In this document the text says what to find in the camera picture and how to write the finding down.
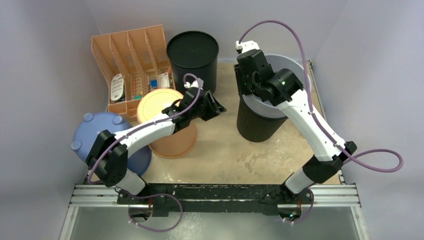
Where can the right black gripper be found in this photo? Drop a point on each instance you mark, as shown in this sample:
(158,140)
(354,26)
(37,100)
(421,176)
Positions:
(240,81)

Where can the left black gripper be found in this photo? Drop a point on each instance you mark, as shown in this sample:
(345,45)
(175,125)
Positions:
(214,109)

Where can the grey plastic bucket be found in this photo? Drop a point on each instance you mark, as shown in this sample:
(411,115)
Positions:
(266,109)

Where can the black ribbed bin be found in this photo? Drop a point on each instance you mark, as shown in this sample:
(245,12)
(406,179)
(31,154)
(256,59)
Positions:
(255,127)

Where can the dark navy cylindrical bin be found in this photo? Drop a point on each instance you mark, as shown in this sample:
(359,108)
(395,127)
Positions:
(194,52)

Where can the orange plastic bucket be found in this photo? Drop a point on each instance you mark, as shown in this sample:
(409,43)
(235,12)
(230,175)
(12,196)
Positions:
(172,146)

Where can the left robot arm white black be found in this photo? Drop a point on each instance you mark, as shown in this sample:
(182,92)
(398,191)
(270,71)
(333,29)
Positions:
(109,154)

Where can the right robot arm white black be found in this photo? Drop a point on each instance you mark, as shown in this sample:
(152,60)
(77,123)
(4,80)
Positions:
(268,98)

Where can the small boxes in organizer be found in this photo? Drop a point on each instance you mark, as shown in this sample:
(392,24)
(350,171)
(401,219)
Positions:
(141,86)

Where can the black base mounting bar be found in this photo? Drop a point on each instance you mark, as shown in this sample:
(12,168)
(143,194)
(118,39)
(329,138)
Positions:
(266,199)

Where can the orange plastic file organizer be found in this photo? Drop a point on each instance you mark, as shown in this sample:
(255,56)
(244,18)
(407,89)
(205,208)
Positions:
(128,52)

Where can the white oval package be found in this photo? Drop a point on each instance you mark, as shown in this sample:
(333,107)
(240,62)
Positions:
(117,88)

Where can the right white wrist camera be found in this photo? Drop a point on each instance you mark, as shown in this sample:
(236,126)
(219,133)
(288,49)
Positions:
(242,47)

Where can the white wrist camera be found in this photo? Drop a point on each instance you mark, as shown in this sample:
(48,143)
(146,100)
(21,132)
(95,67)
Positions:
(197,83)
(242,47)

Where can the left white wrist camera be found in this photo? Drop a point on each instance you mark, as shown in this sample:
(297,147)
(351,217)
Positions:
(197,83)

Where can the aluminium frame rail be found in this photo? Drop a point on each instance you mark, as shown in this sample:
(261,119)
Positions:
(324,196)

